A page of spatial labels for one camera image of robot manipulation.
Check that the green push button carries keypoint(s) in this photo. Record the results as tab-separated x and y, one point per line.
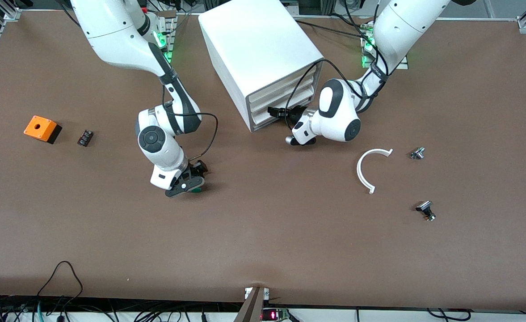
197	190

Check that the silver switch with black knob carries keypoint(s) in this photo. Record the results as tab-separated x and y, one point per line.
425	209

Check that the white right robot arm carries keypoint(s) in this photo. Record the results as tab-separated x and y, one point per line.
115	31

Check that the white curved plastic strip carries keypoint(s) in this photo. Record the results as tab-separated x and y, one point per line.
359	172

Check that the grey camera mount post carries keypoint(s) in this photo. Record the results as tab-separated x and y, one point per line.
253	306

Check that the white drawer cabinet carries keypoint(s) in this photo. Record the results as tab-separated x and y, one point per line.
254	44

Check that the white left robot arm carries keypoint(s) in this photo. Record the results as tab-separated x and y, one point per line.
397	27

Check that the small silver switch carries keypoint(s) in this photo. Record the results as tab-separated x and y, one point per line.
418	153

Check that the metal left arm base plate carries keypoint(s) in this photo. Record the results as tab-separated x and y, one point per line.
401	65

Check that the white plastic drawer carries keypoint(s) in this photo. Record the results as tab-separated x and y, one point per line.
280	86
276	99
260	118

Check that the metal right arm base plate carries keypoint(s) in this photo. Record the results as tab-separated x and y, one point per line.
171	27

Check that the device with red light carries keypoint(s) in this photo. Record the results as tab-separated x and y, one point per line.
275	315

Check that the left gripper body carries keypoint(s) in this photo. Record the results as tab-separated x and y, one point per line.
293	114

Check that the small black terminal block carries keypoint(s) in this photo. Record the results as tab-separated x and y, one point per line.
85	137

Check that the orange button box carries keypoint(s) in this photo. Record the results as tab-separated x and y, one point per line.
39	127

